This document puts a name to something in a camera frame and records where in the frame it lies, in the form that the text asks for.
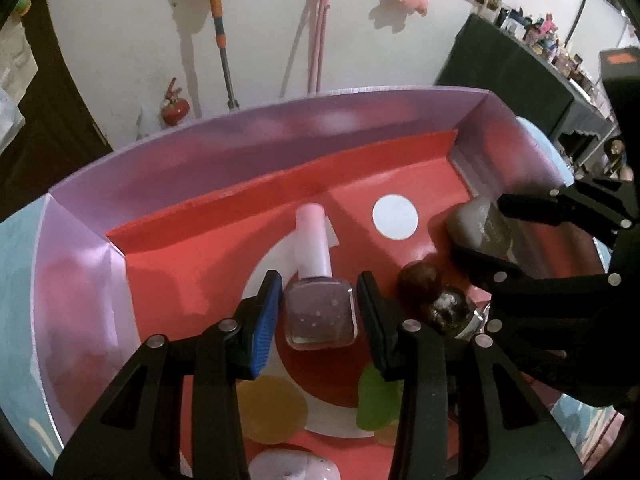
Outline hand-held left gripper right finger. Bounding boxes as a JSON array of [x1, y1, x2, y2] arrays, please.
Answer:
[[356, 271, 586, 480]]

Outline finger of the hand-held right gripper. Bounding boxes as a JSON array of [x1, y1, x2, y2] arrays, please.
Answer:
[[449, 244, 622, 322], [497, 179, 634, 242]]

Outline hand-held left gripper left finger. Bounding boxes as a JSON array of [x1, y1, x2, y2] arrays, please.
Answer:
[[52, 270, 283, 480]]

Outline purple nail polish bottle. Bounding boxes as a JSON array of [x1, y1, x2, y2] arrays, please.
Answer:
[[283, 203, 359, 350]]

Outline green toy figure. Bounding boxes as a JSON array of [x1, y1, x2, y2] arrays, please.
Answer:
[[356, 362, 405, 447]]

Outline purple cardboard box red lining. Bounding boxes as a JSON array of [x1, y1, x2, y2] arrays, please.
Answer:
[[30, 87, 613, 480]]

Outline brown ball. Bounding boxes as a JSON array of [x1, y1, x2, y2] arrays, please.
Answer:
[[397, 261, 442, 306]]

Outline glitter ball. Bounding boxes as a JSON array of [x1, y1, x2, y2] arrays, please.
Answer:
[[420, 285, 476, 336]]

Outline large yellow round sponge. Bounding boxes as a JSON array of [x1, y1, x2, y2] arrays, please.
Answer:
[[236, 375, 308, 445]]

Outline dark cloth covered table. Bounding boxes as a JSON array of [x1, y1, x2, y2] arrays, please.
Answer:
[[435, 14, 621, 171]]

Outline red fire extinguisher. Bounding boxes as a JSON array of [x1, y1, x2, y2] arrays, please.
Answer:
[[160, 77, 190, 127]]

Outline pink sticks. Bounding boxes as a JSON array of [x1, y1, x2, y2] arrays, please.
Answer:
[[306, 0, 331, 95]]

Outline dark wooden door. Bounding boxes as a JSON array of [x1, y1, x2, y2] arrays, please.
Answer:
[[0, 0, 113, 221]]

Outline clear plastic bag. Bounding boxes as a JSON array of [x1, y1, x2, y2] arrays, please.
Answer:
[[0, 87, 26, 136]]

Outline white hanging paper organizer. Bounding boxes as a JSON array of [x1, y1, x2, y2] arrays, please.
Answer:
[[0, 25, 40, 91]]

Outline orange handled mop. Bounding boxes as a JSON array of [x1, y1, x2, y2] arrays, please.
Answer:
[[209, 0, 240, 111]]

